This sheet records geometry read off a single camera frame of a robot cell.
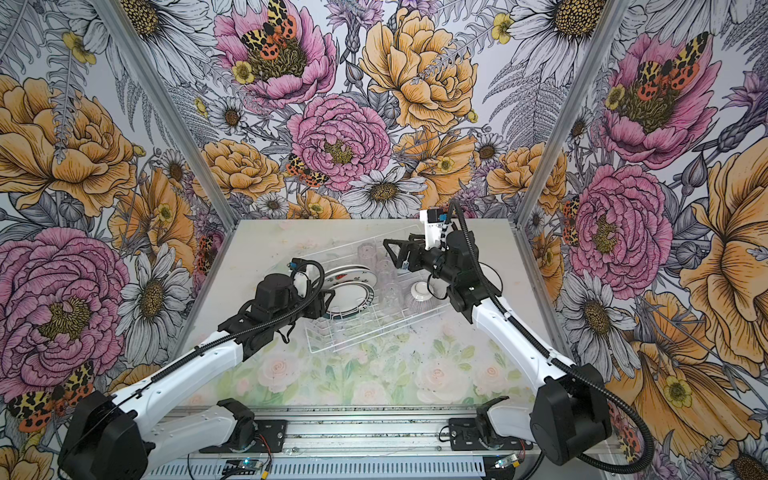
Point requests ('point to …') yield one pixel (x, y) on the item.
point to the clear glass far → (367, 255)
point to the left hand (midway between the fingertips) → (324, 299)
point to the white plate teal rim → (350, 273)
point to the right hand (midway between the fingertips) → (396, 249)
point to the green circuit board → (242, 467)
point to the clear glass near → (386, 272)
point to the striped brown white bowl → (421, 300)
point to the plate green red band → (350, 298)
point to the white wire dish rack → (330, 335)
